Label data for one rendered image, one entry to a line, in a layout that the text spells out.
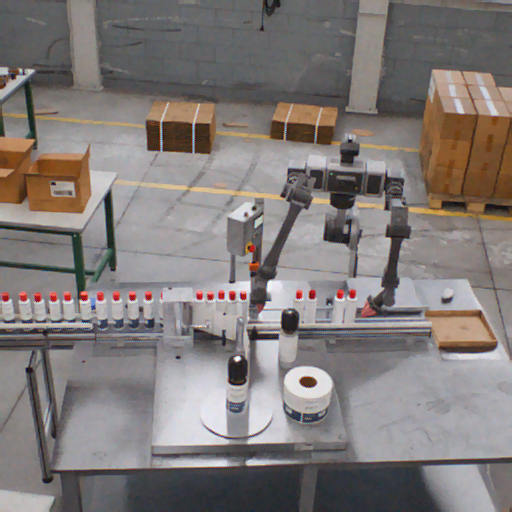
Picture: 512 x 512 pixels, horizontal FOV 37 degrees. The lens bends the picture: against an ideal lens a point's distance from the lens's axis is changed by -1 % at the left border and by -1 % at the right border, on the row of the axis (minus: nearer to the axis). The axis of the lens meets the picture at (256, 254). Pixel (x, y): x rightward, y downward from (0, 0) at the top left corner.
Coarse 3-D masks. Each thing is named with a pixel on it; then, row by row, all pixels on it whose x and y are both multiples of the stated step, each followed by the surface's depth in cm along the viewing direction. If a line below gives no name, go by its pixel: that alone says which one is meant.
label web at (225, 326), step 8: (192, 304) 359; (184, 312) 357; (192, 312) 362; (200, 312) 360; (208, 312) 358; (216, 312) 356; (184, 320) 360; (192, 320) 364; (200, 320) 362; (216, 320) 358; (224, 320) 353; (232, 320) 354; (200, 328) 365; (216, 328) 360; (224, 328) 356; (232, 328) 356; (224, 336) 359; (232, 336) 359; (248, 344) 337
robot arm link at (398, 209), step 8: (384, 200) 373; (392, 200) 363; (400, 200) 365; (384, 208) 373; (392, 208) 337; (400, 208) 338; (408, 208) 337; (392, 216) 336; (400, 216) 337; (392, 224) 336; (400, 224) 336; (392, 232) 337; (400, 232) 336
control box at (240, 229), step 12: (252, 204) 357; (228, 216) 347; (240, 216) 347; (252, 216) 348; (228, 228) 350; (240, 228) 346; (252, 228) 351; (228, 240) 353; (240, 240) 349; (252, 240) 354; (240, 252) 352
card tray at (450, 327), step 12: (432, 312) 396; (444, 312) 396; (456, 312) 397; (468, 312) 398; (480, 312) 398; (432, 324) 390; (444, 324) 391; (456, 324) 391; (468, 324) 392; (480, 324) 392; (444, 336) 382; (456, 336) 383; (468, 336) 383; (480, 336) 383; (492, 336) 382
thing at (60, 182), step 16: (48, 160) 494; (64, 160) 494; (80, 160) 493; (32, 176) 469; (48, 176) 467; (64, 176) 465; (80, 176) 471; (32, 192) 477; (48, 192) 477; (64, 192) 476; (80, 192) 476; (32, 208) 483; (48, 208) 482; (64, 208) 482; (80, 208) 482
